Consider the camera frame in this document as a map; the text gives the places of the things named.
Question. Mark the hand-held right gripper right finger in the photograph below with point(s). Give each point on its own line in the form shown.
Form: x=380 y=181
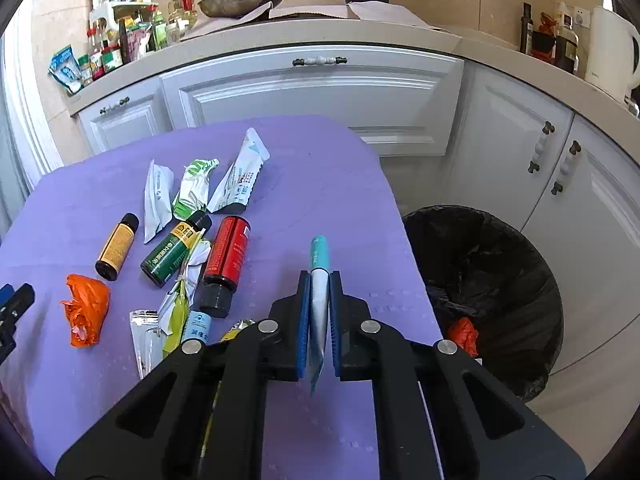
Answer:
x=334 y=340

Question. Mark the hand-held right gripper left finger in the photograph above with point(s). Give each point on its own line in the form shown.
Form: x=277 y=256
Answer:
x=303 y=330

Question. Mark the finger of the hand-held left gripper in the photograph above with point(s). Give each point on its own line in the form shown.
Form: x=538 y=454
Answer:
x=24 y=297
x=6 y=296

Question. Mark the silver tube with teal cap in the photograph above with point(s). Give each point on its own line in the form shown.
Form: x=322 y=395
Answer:
x=318 y=260

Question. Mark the white and blue pouch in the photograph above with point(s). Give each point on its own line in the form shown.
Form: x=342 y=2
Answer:
x=240 y=180

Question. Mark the black bin with black bag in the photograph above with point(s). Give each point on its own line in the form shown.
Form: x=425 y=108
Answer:
x=500 y=270

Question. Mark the orange crumpled wrapper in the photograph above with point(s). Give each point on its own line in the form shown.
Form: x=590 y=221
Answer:
x=462 y=337
x=87 y=305

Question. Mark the red bottle with black cap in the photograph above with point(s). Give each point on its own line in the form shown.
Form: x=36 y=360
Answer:
x=226 y=260

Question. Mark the light blue tube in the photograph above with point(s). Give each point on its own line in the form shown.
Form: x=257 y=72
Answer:
x=198 y=327

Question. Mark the amber bottle with orange label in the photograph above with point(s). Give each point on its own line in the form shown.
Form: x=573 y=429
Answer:
x=116 y=247

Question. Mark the yellow-green wrapper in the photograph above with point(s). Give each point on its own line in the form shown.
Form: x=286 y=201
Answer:
x=175 y=320

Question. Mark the crumpled white wrapper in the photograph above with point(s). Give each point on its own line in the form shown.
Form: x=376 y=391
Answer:
x=197 y=255

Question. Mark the silver foil packet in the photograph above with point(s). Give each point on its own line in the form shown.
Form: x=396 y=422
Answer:
x=145 y=345

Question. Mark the green bottle with black cap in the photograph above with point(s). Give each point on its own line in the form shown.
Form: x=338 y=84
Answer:
x=172 y=252

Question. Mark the white sachet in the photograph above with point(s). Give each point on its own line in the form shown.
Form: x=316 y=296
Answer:
x=156 y=200

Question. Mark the green and white wrapper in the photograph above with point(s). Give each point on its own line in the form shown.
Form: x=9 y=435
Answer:
x=192 y=185

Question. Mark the small white cabinet door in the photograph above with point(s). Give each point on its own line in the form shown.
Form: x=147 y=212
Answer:
x=125 y=125

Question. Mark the wide white drawer front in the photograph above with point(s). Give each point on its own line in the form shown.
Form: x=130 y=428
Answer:
x=310 y=105

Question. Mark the blue and white packet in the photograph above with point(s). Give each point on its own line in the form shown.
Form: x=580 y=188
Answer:
x=66 y=70

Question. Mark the green-lidded jar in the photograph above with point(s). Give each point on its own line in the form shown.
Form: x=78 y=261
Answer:
x=85 y=71

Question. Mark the clear bottle with red cap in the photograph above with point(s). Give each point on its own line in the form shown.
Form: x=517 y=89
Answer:
x=95 y=55

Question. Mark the red-lidded jar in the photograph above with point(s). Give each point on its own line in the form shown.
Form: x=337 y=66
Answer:
x=113 y=59

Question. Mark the pink packet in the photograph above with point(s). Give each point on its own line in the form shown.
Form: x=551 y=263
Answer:
x=137 y=45

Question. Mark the green plastic bottle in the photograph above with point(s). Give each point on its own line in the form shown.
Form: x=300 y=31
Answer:
x=159 y=32

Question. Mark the white spice rack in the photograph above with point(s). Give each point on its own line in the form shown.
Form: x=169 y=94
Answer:
x=125 y=10

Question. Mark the cooking oil bottle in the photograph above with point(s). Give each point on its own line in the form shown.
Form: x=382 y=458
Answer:
x=181 y=17

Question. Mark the pale pink stove cloth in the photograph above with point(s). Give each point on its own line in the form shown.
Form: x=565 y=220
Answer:
x=380 y=12

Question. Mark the tall dark bottle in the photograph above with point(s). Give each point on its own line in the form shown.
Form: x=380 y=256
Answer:
x=525 y=30

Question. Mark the dark sauce bottle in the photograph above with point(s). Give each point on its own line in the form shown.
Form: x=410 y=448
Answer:
x=566 y=45

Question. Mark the white electric kettle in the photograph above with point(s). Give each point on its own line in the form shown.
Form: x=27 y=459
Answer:
x=612 y=55

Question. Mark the white wall socket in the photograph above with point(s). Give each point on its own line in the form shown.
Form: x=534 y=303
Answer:
x=582 y=17

